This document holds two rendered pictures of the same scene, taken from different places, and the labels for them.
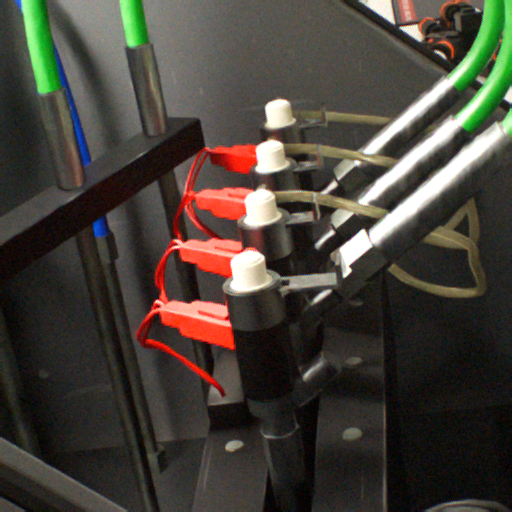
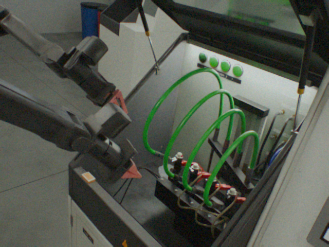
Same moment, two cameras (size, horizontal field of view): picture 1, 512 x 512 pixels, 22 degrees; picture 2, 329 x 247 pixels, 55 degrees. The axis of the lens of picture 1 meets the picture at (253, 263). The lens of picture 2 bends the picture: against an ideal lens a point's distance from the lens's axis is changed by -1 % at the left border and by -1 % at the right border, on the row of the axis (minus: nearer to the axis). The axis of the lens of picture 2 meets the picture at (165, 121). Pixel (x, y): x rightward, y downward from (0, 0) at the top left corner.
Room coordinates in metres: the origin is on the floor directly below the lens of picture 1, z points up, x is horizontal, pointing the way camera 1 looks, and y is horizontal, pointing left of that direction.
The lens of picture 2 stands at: (1.10, -0.83, 1.71)
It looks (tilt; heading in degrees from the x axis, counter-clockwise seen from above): 26 degrees down; 126
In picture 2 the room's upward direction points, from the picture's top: 8 degrees clockwise
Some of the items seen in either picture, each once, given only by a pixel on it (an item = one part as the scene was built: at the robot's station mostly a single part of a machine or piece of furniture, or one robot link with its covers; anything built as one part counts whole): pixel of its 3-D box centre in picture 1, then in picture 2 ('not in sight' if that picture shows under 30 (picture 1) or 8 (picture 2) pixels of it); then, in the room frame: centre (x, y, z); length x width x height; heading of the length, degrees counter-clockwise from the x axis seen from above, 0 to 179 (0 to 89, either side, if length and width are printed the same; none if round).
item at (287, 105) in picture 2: not in sight; (283, 141); (0.86, 0.23, 1.20); 0.13 x 0.03 x 0.31; 171
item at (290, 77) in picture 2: not in sight; (242, 59); (0.63, 0.26, 1.43); 0.54 x 0.03 x 0.02; 171
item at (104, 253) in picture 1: (129, 355); not in sight; (0.87, 0.10, 0.93); 0.02 x 0.02 x 0.19; 81
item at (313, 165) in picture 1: (294, 161); not in sight; (0.74, -0.03, 1.10); 0.03 x 0.02 x 0.01; 81
